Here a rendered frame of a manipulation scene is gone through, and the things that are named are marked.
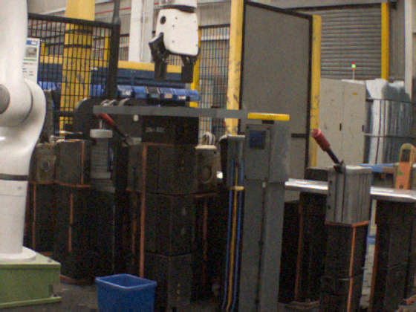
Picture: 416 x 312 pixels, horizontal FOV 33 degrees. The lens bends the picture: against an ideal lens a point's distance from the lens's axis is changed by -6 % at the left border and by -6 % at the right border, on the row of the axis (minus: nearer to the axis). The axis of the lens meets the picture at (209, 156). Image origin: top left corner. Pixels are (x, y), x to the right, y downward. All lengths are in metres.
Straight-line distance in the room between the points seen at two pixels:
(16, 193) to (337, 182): 0.72
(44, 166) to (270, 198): 0.97
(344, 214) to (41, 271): 0.70
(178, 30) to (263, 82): 3.59
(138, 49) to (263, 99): 2.09
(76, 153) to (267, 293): 0.67
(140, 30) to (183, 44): 5.37
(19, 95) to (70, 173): 0.35
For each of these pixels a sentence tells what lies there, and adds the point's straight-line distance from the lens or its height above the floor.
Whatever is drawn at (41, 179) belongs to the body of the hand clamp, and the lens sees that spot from 2.21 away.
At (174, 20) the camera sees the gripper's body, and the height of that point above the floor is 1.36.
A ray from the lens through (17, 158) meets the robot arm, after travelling 1.65.
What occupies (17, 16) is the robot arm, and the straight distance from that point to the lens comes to 1.69.
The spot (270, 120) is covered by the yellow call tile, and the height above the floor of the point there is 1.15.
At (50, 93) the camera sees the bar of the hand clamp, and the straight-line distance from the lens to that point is 2.23.
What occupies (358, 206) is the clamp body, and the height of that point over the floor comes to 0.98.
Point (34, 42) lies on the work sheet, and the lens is 2.89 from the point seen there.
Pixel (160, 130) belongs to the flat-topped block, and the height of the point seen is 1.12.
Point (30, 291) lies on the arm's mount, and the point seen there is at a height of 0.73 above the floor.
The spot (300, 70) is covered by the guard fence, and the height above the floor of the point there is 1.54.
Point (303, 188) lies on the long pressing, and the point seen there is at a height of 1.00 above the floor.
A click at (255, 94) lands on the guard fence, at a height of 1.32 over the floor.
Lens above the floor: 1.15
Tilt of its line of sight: 3 degrees down
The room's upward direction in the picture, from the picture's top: 2 degrees clockwise
